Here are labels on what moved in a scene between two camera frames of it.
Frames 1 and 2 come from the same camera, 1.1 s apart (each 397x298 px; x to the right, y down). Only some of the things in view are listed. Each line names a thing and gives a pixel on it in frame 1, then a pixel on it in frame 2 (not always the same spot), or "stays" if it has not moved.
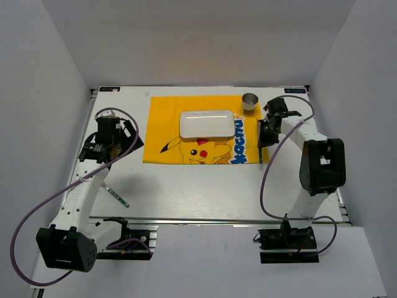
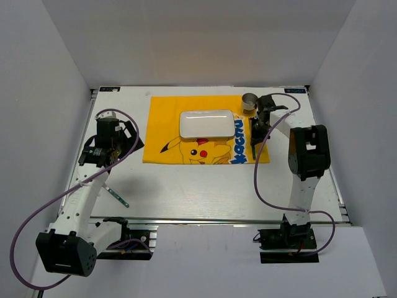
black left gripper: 129,140 stays
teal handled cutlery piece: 115,195 stays
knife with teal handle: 260,149 -> 252,146
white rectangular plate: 209,123 stays
